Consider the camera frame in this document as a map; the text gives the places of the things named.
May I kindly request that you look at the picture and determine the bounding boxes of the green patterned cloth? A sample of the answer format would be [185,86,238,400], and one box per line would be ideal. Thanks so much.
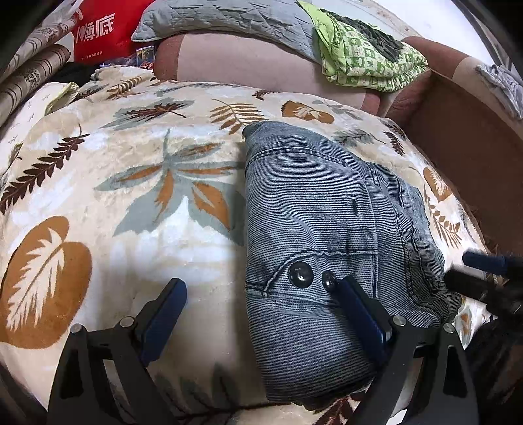
[299,1,428,93]

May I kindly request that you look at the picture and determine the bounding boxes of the grey quilted pillow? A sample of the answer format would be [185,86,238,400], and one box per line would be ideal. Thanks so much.
[131,0,321,63]

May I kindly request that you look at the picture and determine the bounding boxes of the cream small print pillow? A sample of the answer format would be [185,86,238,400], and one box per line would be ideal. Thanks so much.
[1,82,80,143]

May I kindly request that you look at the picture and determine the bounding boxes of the leaf patterned cream blanket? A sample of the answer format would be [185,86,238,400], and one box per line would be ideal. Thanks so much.
[1,66,485,424]

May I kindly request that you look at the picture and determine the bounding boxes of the striped floral rolled quilt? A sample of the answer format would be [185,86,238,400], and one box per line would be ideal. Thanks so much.
[1,8,82,81]

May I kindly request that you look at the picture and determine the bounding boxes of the brown cardboard box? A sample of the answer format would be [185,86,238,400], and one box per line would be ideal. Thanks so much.
[404,74,522,256]

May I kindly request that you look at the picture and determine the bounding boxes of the blue denim jeans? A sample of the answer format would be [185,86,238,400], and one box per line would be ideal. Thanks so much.
[243,121,461,408]

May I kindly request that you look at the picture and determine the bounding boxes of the pink brown bolster pillow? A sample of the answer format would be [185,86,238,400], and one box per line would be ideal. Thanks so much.
[153,32,503,120]

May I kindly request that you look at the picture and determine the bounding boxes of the red printed bag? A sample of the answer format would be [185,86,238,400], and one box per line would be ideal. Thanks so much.
[73,0,153,65]

